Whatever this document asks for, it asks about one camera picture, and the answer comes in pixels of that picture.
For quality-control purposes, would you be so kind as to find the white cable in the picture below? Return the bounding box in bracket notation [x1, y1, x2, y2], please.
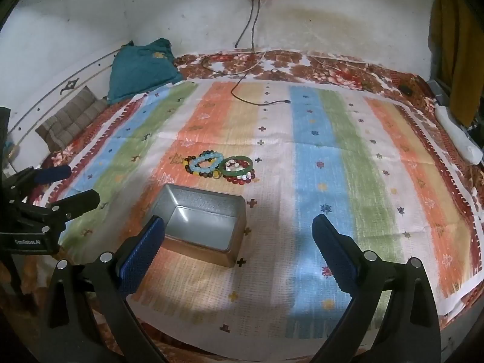
[202, 48, 268, 75]

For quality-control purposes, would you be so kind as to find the teal pillow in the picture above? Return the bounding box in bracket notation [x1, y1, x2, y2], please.
[107, 38, 183, 105]

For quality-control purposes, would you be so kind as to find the striped colourful bed cloth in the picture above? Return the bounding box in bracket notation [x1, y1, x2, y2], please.
[39, 80, 483, 361]

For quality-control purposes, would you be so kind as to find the mustard hanging cloth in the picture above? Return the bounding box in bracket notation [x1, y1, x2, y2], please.
[429, 0, 483, 127]

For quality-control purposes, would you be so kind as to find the red floral bedsheet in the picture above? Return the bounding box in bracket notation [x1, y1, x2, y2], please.
[0, 48, 484, 363]

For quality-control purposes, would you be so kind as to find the green jade bangle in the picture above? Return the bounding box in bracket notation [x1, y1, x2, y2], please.
[218, 156, 253, 177]

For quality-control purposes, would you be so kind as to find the black charger cable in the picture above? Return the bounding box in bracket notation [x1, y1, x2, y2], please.
[230, 0, 291, 106]

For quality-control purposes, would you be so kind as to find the dark red bead bracelet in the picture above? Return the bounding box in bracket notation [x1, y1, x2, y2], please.
[221, 169, 257, 186]

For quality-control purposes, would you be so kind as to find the white bead bracelet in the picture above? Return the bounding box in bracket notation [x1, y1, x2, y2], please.
[225, 160, 251, 181]

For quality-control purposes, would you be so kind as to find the yellow and brown bead bracelet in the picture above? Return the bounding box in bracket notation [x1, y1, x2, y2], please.
[183, 154, 224, 180]

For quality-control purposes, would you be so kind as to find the small black object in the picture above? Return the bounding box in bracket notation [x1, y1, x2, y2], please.
[399, 84, 413, 97]

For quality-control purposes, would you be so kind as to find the silver metal tin box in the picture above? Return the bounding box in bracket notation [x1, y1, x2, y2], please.
[146, 184, 247, 268]

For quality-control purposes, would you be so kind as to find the white rolled object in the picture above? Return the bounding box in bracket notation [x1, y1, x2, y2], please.
[435, 105, 483, 165]

